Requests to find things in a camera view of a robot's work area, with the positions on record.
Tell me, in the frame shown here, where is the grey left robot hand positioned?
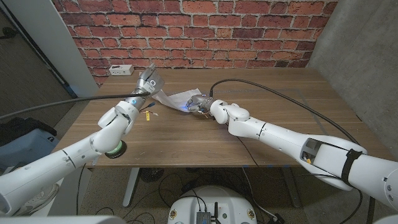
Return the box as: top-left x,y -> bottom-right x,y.
124,63 -> 165,110

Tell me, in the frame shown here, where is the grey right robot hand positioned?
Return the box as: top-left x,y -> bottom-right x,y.
185,93 -> 215,115

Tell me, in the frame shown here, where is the white handkerchief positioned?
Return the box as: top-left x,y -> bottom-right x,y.
152,88 -> 203,113

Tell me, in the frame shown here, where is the silver box on robot base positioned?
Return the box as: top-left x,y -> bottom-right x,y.
195,211 -> 212,224

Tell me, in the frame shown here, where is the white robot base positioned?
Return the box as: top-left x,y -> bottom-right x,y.
167,185 -> 258,224

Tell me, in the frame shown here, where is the green push button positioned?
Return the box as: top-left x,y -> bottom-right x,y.
104,139 -> 127,159

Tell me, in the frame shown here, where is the white power strip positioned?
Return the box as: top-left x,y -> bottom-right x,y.
108,64 -> 135,77

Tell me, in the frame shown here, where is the brick print backdrop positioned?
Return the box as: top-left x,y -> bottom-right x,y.
51,0 -> 340,86

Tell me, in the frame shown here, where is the black round fan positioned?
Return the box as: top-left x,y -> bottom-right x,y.
139,167 -> 165,184

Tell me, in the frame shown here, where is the metal table leg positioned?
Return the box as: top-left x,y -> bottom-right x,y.
122,167 -> 140,208
281,167 -> 301,208

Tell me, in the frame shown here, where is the black bag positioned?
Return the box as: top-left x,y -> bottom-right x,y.
0,117 -> 58,146

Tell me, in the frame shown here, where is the black power adapter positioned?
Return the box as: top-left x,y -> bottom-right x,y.
267,213 -> 285,224

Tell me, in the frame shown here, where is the white sneaker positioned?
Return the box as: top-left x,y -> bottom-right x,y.
14,183 -> 60,217

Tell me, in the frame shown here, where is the white robot torso rim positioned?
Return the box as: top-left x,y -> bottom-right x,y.
0,215 -> 127,224

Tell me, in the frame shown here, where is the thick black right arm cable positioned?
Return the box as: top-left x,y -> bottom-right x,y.
209,78 -> 376,224

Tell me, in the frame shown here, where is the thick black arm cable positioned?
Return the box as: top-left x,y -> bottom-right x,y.
0,91 -> 152,121
209,78 -> 376,224

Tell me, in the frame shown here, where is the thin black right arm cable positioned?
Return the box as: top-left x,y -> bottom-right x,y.
236,136 -> 363,224

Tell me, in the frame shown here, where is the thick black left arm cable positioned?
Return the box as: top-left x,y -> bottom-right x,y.
0,91 -> 152,121

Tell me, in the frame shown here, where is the white wall column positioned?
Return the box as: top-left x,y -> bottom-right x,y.
2,0 -> 100,98

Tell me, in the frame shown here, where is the white floor cable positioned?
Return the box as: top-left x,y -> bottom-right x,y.
241,167 -> 278,220

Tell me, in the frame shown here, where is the black door handle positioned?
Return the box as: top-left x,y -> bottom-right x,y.
0,27 -> 19,40

